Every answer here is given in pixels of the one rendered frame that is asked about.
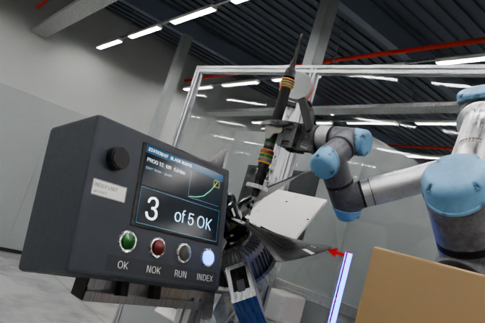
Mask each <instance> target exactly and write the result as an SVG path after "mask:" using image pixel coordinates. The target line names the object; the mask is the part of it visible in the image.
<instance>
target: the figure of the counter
mask: <svg viewBox="0 0 485 323"><path fill-rule="evenodd" d="M168 195H169V194H168V193H164V192H162V191H159V190H155V189H153V188H150V187H147V186H144V185H141V187H140V193H139V201H138V205H137V211H136V219H135V224H141V225H144V226H149V227H153V228H156V229H161V230H164V225H165V216H166V210H167V200H168Z"/></svg>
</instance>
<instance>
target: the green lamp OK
mask: <svg viewBox="0 0 485 323"><path fill-rule="evenodd" d="M135 246H136V236H135V234H134V233H133V232H132V231H123V232H121V234H120V235H119V237H118V247H119V249H120V250H121V251H122V252H131V251H132V250H133V249H134V248H135Z"/></svg>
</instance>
